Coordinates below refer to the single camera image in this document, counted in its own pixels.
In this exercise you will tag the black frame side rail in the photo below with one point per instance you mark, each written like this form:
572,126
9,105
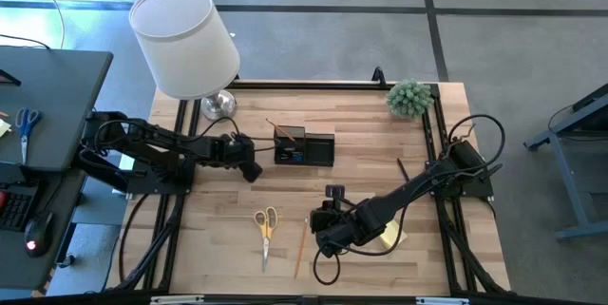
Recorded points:
426,122
440,105
180,108
195,110

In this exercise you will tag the thin black desk object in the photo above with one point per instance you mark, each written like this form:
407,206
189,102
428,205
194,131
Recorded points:
10,78

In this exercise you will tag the white edge bracket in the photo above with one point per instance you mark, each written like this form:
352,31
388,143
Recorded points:
176,299
442,301

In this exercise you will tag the black caster foot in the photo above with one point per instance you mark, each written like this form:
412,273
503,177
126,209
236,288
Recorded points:
66,261

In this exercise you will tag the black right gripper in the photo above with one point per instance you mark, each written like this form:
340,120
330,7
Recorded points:
349,224

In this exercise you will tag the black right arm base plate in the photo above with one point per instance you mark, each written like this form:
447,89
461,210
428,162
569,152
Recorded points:
468,192

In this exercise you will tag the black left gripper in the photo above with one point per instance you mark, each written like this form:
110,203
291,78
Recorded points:
235,150

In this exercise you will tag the small yellow note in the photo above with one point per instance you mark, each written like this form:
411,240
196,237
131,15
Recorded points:
4,127

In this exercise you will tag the black mesh desk organizer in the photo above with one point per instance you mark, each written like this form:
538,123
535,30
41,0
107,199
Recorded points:
318,150

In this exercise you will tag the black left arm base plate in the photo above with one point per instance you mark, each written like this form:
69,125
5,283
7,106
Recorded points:
157,187

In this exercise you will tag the yellow sticky note pad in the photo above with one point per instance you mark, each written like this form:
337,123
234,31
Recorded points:
398,237

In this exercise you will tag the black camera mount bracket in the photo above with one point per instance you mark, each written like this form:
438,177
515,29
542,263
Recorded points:
378,79

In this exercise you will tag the blue eraser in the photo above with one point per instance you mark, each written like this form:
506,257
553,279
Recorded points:
298,157

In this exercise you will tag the black keyboard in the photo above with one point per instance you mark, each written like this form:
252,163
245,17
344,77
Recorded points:
14,210

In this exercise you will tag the orange wooden pencil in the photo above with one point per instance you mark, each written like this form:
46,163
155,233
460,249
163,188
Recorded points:
281,130
300,248

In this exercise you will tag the black table edge rail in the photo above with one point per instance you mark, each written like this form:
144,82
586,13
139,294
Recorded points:
261,301

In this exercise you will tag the blue-grey side table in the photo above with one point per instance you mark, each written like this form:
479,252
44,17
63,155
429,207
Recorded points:
565,128

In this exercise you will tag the white shade table lamp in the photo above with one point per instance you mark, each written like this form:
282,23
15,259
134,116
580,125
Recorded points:
185,43

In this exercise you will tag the green artificial plant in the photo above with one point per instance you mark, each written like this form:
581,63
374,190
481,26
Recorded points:
409,100

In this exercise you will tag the black pen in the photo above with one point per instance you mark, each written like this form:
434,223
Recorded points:
403,170

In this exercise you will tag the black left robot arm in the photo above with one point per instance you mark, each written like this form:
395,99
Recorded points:
157,136

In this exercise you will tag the black computer mouse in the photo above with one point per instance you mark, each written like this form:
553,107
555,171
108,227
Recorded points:
40,229

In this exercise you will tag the dark grey desk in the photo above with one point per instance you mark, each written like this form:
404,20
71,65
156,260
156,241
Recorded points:
57,86

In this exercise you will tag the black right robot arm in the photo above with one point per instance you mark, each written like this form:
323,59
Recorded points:
404,196

